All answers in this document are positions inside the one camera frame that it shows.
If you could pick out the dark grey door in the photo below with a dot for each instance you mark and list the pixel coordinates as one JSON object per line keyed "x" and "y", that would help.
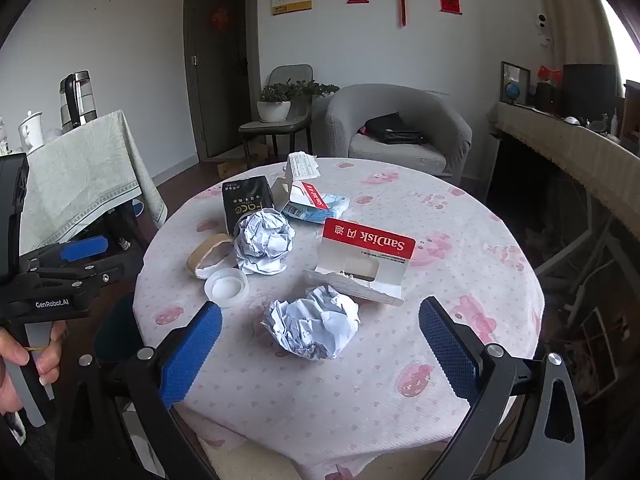
{"x": 220, "y": 85}

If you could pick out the grey chair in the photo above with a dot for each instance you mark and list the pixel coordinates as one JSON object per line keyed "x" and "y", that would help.
{"x": 287, "y": 75}

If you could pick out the dark brown box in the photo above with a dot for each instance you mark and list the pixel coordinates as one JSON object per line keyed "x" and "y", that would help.
{"x": 544, "y": 97}

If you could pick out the white paper slip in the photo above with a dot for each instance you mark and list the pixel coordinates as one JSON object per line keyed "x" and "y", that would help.
{"x": 302, "y": 166}

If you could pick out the white plastic lid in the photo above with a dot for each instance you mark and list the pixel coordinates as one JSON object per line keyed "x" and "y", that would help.
{"x": 227, "y": 287}

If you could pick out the brown tape roll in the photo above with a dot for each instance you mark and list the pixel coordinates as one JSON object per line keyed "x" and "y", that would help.
{"x": 195, "y": 256}

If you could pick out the small red white box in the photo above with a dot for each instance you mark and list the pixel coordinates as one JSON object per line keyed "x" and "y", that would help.
{"x": 302, "y": 195}

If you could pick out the potted plant in white pot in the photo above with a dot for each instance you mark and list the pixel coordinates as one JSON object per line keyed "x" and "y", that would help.
{"x": 273, "y": 110}

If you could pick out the white metal rack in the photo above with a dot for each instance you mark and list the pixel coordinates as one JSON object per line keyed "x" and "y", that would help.
{"x": 580, "y": 290}

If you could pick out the black bag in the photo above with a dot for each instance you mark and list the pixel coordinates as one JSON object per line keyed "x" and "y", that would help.
{"x": 392, "y": 127}

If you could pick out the pale green tablecloth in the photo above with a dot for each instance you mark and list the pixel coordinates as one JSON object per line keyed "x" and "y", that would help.
{"x": 85, "y": 170}

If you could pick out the white paper ball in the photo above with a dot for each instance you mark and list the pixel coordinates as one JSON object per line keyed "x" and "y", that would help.
{"x": 265, "y": 242}
{"x": 310, "y": 325}

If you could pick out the red white card packaging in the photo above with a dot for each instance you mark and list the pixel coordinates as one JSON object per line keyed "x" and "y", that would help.
{"x": 367, "y": 242}

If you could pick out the cardboard box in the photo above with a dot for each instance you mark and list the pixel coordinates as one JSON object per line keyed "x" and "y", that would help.
{"x": 232, "y": 167}

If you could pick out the pink printed tablecloth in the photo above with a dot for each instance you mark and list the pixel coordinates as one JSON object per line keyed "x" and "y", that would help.
{"x": 350, "y": 400}

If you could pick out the wooden shelf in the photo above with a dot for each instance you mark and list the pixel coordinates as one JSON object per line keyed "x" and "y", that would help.
{"x": 631, "y": 115}

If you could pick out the picture frame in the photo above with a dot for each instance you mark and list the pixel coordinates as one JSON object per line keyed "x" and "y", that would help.
{"x": 515, "y": 72}

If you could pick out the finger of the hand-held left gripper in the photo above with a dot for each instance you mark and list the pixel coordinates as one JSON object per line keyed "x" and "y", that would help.
{"x": 82, "y": 250}
{"x": 102, "y": 276}

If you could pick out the white lidded cup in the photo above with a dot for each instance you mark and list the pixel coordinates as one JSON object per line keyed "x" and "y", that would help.
{"x": 31, "y": 132}

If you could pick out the glass electric kettle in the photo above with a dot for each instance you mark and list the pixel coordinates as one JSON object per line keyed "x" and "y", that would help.
{"x": 77, "y": 102}

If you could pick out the red door decoration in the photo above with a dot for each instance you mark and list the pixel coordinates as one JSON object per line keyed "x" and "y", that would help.
{"x": 220, "y": 20}

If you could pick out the blue white packet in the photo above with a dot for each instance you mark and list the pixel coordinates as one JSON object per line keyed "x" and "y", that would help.
{"x": 325, "y": 212}

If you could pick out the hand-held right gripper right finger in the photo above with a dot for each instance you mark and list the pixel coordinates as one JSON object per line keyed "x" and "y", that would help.
{"x": 447, "y": 355}

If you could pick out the black foil packet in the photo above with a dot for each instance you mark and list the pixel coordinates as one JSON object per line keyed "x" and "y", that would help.
{"x": 247, "y": 200}

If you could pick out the person's left hand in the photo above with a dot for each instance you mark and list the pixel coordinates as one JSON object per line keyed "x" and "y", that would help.
{"x": 10, "y": 385}

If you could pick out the grey armchair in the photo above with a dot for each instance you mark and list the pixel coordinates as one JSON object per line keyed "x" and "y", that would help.
{"x": 400, "y": 105}

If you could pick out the black monitor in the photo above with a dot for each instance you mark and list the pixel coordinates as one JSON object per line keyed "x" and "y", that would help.
{"x": 590, "y": 95}

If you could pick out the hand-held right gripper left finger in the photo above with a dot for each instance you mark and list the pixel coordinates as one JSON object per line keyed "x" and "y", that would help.
{"x": 195, "y": 355}

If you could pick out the beige curtain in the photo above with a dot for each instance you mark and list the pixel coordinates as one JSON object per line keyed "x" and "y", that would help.
{"x": 570, "y": 10}

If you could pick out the small blue globe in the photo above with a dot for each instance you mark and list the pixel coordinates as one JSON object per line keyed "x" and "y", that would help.
{"x": 512, "y": 91}

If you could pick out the red paper ornament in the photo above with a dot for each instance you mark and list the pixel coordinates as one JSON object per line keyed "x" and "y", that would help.
{"x": 550, "y": 75}

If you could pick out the beige lace cloth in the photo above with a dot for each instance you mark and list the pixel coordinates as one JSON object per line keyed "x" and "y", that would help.
{"x": 575, "y": 155}

